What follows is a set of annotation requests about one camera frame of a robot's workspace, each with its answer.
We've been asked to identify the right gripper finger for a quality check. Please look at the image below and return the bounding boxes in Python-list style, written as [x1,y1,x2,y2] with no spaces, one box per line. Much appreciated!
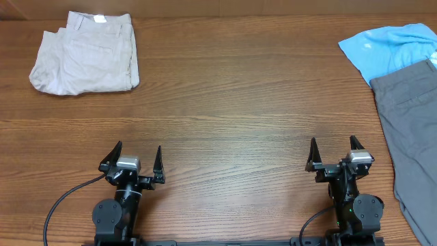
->
[350,135,365,150]
[307,137,322,165]

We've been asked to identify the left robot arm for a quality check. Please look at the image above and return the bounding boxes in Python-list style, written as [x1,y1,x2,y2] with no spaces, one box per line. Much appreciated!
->
[92,141,165,245]

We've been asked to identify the folded beige shorts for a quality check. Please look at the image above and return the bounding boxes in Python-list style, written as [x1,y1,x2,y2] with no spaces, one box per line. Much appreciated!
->
[29,11,140,96]

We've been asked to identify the grey shorts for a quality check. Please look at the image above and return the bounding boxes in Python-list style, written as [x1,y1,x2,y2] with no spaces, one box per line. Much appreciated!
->
[370,59,436,245]

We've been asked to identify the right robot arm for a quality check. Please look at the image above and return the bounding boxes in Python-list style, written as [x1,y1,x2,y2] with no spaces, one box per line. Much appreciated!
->
[298,135,384,246]

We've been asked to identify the light blue t-shirt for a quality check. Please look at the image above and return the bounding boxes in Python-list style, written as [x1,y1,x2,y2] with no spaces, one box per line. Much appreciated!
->
[339,23,436,83]

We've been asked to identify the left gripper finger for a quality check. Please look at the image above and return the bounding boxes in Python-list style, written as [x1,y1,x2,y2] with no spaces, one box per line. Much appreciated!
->
[153,146,165,178]
[100,141,122,167]

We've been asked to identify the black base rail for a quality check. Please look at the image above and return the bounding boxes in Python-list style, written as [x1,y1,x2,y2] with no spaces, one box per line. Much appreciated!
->
[81,236,386,246]

